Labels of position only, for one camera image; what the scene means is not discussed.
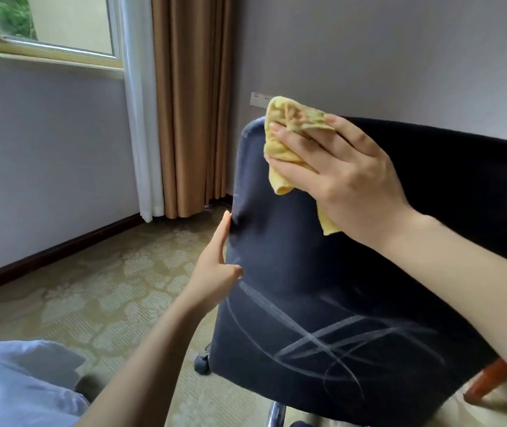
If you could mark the person's right hand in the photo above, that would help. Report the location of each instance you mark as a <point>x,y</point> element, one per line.
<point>356,186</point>

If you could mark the person's left hand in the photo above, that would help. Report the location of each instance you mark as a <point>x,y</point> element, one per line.
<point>213,280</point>

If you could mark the black leather chair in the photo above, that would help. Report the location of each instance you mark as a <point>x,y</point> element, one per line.
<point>302,271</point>

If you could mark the yellow cleaning cloth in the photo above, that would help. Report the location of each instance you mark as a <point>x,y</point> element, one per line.
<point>289,111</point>

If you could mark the person's right forearm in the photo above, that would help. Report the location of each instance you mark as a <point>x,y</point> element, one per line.
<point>480,289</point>

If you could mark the person's left forearm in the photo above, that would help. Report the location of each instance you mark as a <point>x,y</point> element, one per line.
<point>147,373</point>

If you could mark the large white socket plate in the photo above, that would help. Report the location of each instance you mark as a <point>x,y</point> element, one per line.
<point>258,99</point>

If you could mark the brown curtain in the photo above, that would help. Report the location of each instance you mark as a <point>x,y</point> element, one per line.
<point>191,106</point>

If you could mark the white bed sheet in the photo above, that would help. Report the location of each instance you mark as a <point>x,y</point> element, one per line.
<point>13,386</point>

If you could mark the red-brown wooden table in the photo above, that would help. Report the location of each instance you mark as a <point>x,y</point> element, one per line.
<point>489,380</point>

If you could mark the window with cream frame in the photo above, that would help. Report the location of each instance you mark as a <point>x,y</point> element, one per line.
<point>71,22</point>

